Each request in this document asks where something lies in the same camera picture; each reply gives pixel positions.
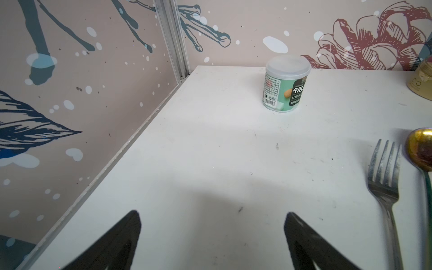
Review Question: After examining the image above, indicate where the iridescent rainbow spoon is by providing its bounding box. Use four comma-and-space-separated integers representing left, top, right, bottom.
405, 128, 432, 270

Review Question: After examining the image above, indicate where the yellow round tin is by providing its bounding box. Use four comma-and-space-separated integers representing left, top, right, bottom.
407, 55, 432, 101

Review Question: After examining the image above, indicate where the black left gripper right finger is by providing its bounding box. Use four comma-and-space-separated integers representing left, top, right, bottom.
283, 212, 360, 270

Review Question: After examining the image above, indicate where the silver fork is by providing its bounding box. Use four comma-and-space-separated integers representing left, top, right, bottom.
367, 139, 403, 270

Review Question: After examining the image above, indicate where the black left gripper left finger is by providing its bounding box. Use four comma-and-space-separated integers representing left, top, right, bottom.
64, 210, 141, 270

